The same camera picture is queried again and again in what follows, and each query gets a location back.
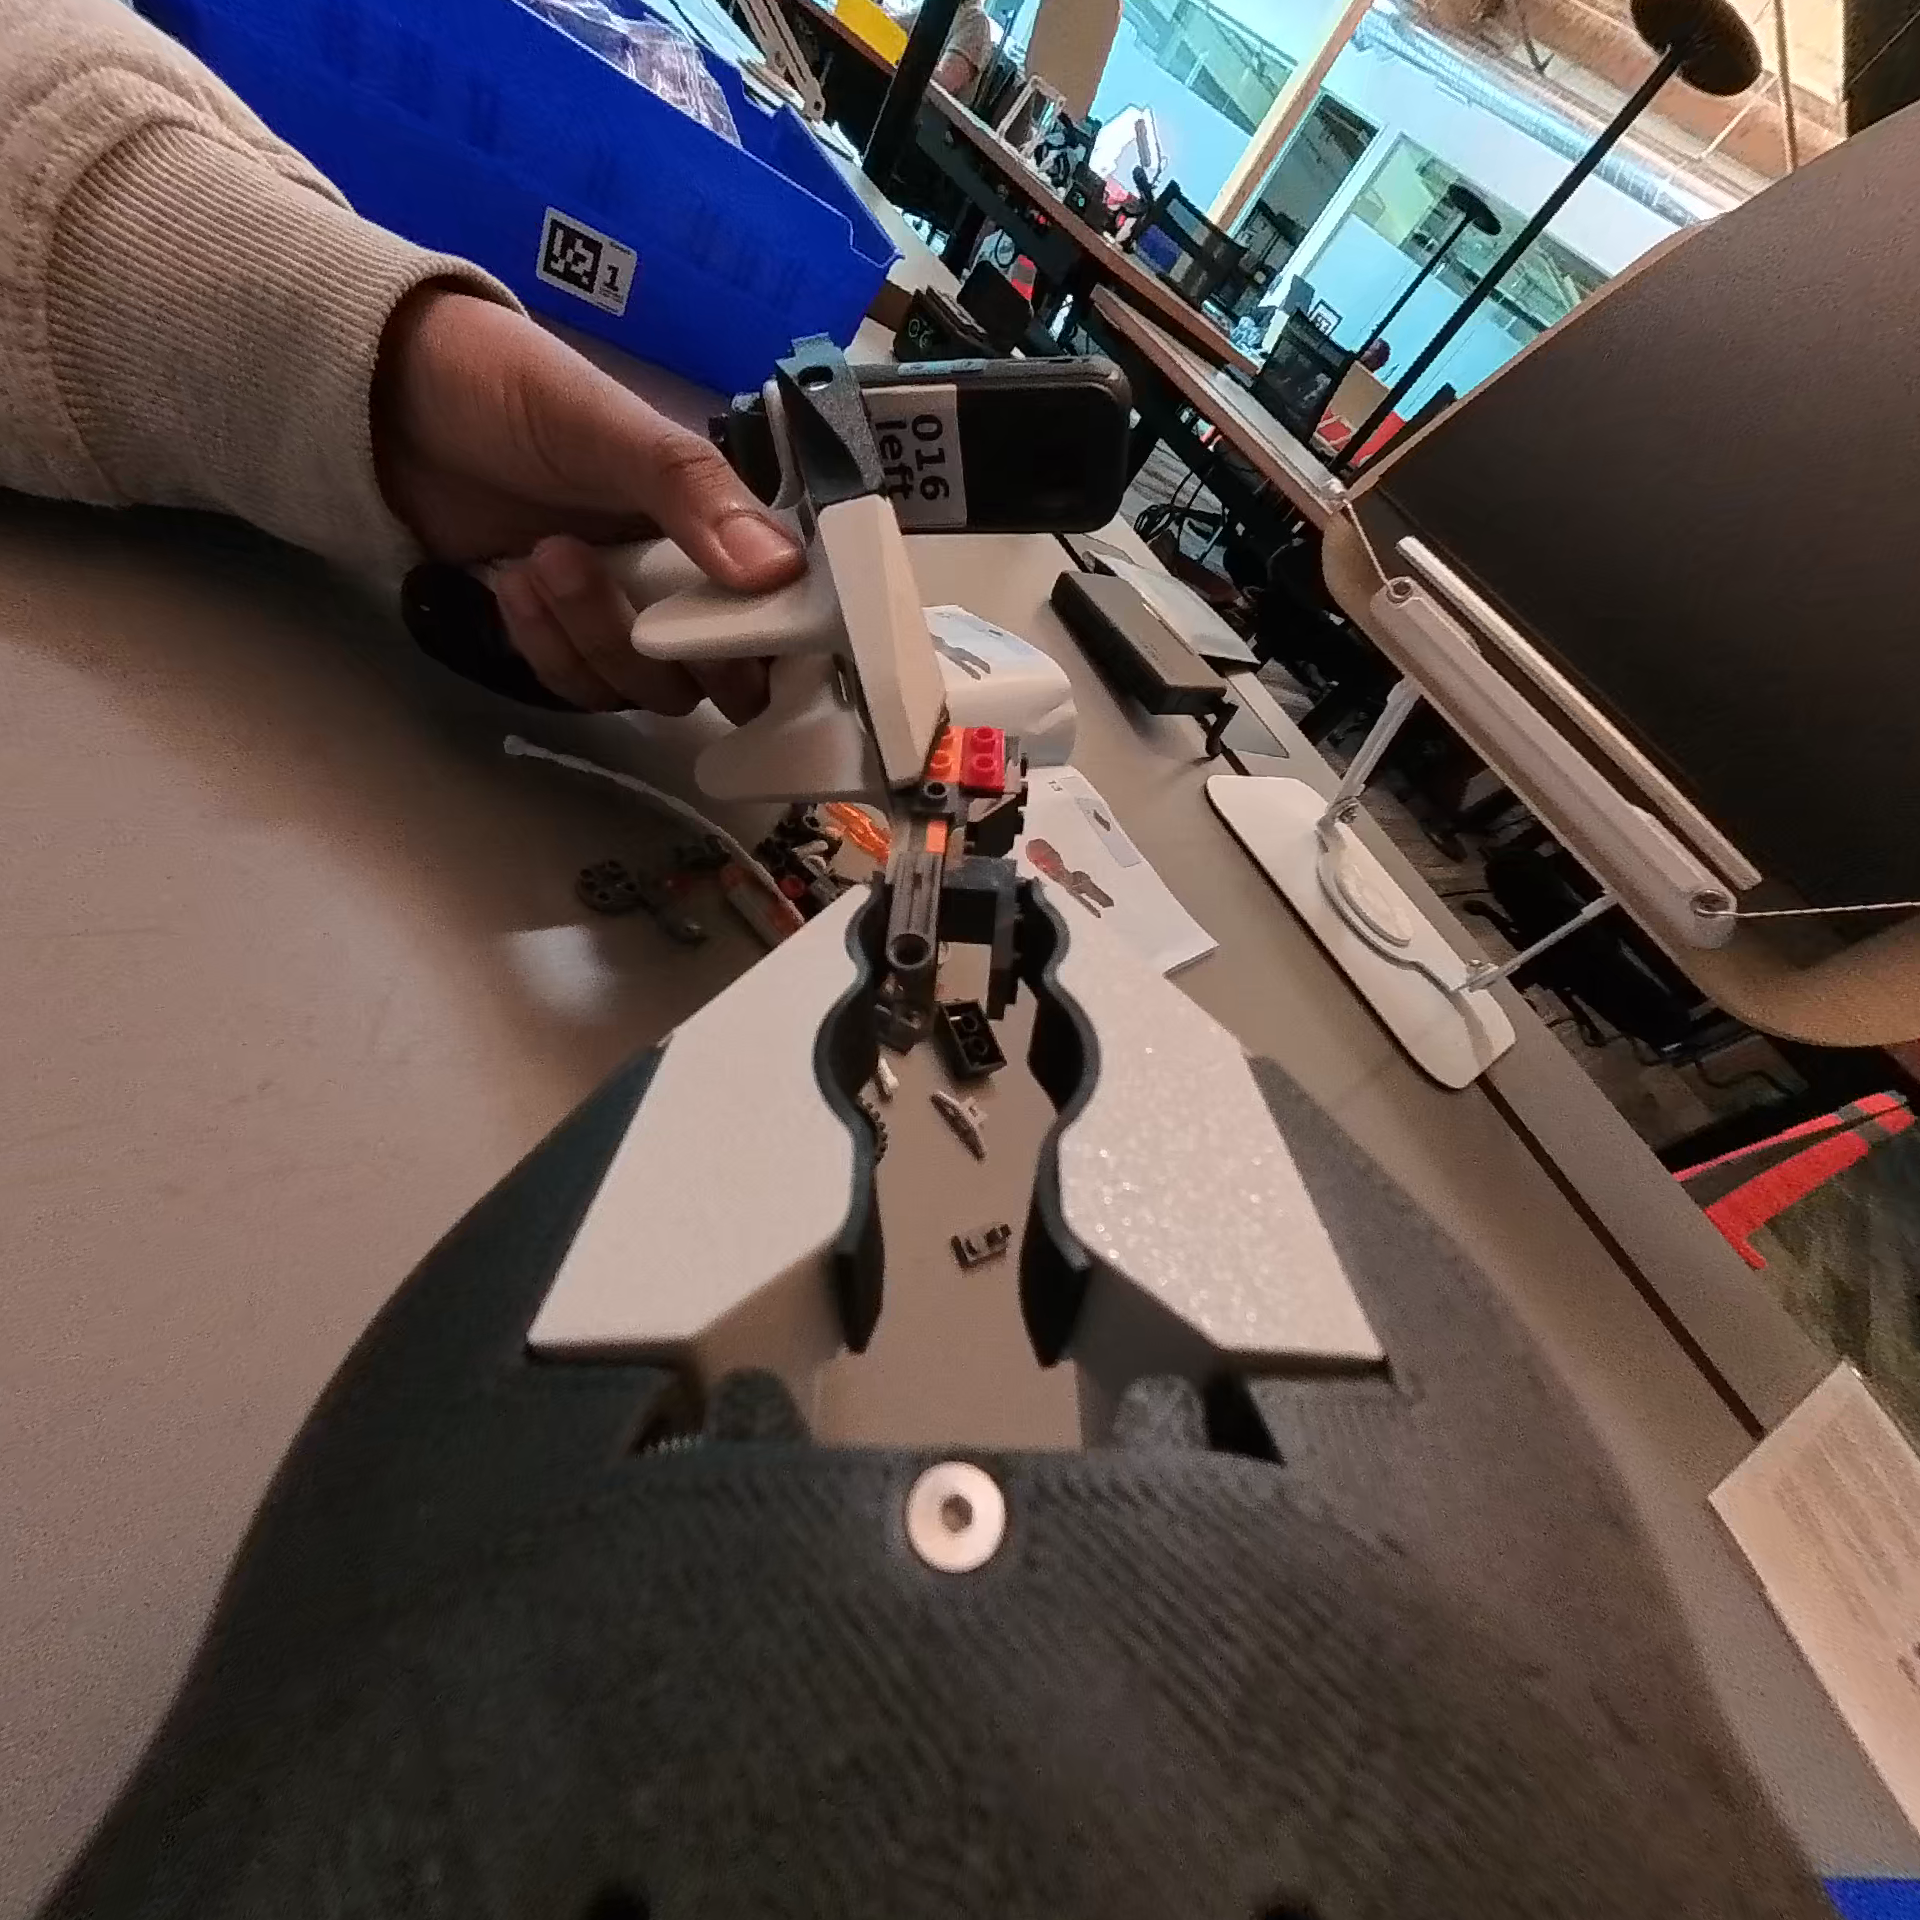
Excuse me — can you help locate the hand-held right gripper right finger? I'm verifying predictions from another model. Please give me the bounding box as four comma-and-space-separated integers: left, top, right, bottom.
1017, 879, 1388, 1379

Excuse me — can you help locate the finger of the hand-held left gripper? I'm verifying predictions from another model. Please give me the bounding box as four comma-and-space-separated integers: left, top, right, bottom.
816, 500, 951, 795
691, 694, 896, 807

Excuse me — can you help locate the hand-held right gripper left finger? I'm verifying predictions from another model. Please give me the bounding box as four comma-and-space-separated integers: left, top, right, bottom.
528, 879, 888, 1379

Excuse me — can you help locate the black orange lego vehicle assembly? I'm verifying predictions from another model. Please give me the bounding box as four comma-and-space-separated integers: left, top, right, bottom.
863, 721, 1044, 1054

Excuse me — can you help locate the lego instruction booklet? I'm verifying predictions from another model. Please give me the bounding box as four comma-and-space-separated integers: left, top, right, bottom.
1021, 761, 1225, 984

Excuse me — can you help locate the person's left forearm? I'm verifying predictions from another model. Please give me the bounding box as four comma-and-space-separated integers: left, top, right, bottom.
0, 0, 532, 563

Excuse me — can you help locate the pile of loose lego pieces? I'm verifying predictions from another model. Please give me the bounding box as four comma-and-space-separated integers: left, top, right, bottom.
579, 803, 882, 953

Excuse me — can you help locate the person's left hand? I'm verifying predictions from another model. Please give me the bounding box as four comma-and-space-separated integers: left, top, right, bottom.
379, 284, 813, 724

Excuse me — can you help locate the white paper bag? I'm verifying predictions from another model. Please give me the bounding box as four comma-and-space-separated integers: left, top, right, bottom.
915, 603, 1079, 770

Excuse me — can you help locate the black power bank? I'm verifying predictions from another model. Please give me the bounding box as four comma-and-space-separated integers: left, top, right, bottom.
1053, 567, 1236, 721

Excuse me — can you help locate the white plastic strip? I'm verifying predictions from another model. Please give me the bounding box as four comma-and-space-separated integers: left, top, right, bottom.
505, 733, 780, 946

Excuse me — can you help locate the dark flat pad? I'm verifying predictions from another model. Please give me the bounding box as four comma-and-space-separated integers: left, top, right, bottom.
1082, 543, 1300, 761

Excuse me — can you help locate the black pole stand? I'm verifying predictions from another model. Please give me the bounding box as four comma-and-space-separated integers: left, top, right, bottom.
1331, 0, 1765, 479
1360, 190, 1504, 363

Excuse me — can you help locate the clear plastic bag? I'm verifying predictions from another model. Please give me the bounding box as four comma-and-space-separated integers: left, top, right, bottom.
594, 0, 760, 146

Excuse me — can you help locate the blue plastic bin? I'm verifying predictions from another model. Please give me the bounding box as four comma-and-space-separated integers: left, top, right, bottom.
138, 0, 903, 388

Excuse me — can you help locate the printed paper sheet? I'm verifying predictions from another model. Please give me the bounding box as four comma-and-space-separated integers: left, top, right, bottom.
1710, 1365, 1920, 1704

